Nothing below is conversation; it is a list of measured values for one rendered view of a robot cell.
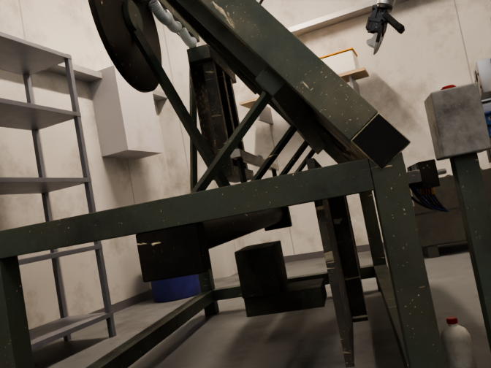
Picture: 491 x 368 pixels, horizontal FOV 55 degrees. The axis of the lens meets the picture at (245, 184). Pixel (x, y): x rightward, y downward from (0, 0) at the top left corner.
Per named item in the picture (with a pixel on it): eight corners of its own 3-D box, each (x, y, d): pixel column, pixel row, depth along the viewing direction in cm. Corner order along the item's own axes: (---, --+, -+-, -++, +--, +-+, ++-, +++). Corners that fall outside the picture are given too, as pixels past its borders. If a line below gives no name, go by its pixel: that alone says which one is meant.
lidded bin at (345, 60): (362, 76, 545) (357, 55, 547) (356, 69, 511) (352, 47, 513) (324, 86, 562) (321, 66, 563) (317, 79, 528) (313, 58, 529)
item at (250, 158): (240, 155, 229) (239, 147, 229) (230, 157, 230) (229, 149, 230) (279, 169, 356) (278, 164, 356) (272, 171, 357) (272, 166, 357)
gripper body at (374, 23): (367, 34, 218) (374, 8, 217) (385, 37, 215) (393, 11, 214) (364, 29, 211) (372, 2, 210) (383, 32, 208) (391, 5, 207)
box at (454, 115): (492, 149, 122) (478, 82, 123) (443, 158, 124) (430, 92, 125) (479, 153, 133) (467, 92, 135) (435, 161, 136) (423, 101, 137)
